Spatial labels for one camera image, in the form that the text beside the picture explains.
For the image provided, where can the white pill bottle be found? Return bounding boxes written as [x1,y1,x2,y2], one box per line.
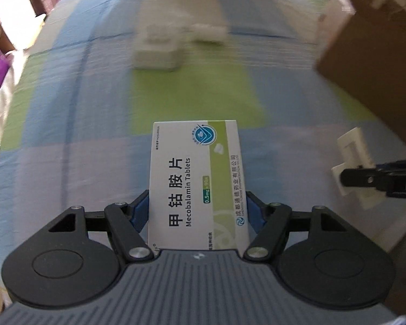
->
[190,24,228,44]

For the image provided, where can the white power adapter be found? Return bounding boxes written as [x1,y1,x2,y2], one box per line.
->
[133,24,184,70]

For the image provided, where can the large cardboard box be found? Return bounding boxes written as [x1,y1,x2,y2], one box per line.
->
[315,0,406,143]

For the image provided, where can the checkered tablecloth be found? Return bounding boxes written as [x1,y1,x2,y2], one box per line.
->
[0,0,406,262]

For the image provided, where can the mecobalamin tablets box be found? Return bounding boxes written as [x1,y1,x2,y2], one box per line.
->
[147,120,250,254]

